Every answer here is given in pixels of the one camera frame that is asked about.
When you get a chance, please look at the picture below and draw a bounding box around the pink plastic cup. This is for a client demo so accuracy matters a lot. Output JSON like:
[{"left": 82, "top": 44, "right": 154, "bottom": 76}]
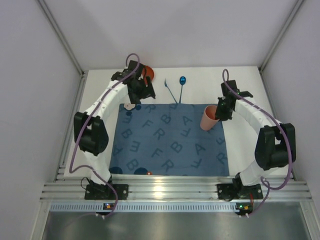
[{"left": 200, "top": 105, "right": 220, "bottom": 131}]

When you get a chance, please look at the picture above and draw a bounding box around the blue lettered placemat cloth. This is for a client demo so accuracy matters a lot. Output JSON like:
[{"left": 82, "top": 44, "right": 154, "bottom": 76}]
[{"left": 109, "top": 103, "right": 230, "bottom": 177}]

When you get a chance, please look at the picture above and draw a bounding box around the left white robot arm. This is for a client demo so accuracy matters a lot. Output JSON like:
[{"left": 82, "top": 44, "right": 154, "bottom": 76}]
[{"left": 69, "top": 60, "right": 156, "bottom": 186}]

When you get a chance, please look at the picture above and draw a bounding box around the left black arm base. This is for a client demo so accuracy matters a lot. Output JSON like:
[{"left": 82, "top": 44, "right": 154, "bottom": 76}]
[{"left": 84, "top": 182, "right": 129, "bottom": 200}]

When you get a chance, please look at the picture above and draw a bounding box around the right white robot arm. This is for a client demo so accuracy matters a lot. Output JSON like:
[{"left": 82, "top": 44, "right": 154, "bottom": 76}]
[{"left": 215, "top": 80, "right": 296, "bottom": 190}]

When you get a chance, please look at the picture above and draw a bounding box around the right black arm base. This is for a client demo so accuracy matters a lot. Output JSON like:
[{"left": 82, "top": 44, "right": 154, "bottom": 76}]
[{"left": 216, "top": 183, "right": 264, "bottom": 202}]

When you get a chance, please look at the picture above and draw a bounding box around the orange-red plate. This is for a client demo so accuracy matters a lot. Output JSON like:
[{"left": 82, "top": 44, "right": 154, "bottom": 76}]
[{"left": 142, "top": 65, "right": 155, "bottom": 85}]

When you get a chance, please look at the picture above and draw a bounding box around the blue metallic spoon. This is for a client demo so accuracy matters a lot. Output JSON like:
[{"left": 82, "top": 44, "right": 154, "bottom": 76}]
[{"left": 178, "top": 76, "right": 187, "bottom": 104}]

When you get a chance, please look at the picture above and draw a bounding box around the right corner frame post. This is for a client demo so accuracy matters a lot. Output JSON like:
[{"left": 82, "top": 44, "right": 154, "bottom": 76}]
[{"left": 258, "top": 0, "right": 306, "bottom": 74}]

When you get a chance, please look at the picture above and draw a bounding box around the corner frame post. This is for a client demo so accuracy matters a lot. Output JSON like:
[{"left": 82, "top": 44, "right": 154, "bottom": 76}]
[
  {"left": 35, "top": 0, "right": 85, "bottom": 77},
  {"left": 258, "top": 0, "right": 306, "bottom": 74}
]

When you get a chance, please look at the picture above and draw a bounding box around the left corner frame post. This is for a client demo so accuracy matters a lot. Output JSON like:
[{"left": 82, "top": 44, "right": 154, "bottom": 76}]
[{"left": 35, "top": 0, "right": 85, "bottom": 77}]

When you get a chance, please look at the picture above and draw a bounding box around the aluminium mounting rail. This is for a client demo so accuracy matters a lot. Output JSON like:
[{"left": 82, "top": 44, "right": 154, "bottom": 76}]
[{"left": 40, "top": 174, "right": 312, "bottom": 202}]

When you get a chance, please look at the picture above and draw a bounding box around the perforated cable duct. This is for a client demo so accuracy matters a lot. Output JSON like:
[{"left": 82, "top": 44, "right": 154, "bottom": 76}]
[{"left": 49, "top": 202, "right": 252, "bottom": 213}]

